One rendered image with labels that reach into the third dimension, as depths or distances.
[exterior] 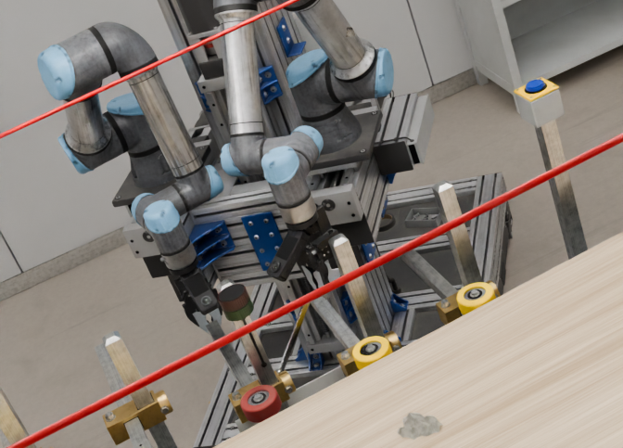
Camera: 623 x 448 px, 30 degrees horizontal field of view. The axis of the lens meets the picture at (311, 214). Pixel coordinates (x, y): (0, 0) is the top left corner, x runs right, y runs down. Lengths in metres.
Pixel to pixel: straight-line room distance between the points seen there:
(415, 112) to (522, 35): 2.30
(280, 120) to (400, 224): 1.12
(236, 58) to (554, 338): 0.89
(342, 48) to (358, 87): 0.13
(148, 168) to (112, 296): 1.84
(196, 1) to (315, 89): 0.37
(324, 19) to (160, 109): 0.43
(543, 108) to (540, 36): 2.89
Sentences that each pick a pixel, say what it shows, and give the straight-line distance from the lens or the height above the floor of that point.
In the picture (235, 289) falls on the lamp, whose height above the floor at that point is 1.14.
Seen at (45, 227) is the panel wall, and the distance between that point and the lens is 5.11.
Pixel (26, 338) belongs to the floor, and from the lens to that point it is 4.88.
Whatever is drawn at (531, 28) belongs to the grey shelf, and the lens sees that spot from 5.44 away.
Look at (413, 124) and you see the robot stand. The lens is 3.10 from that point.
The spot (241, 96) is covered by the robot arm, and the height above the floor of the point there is 1.37.
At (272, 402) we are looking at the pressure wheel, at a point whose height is 0.91.
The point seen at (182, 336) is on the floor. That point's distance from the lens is 4.41.
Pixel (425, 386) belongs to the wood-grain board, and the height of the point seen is 0.90.
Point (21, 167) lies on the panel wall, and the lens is 4.99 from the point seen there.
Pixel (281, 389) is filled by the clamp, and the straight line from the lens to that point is 2.49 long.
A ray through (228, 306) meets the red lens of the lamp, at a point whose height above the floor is 1.13.
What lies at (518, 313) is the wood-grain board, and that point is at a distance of 2.39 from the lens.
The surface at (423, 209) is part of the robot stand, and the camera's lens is 4.12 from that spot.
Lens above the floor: 2.33
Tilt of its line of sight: 29 degrees down
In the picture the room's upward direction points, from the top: 21 degrees counter-clockwise
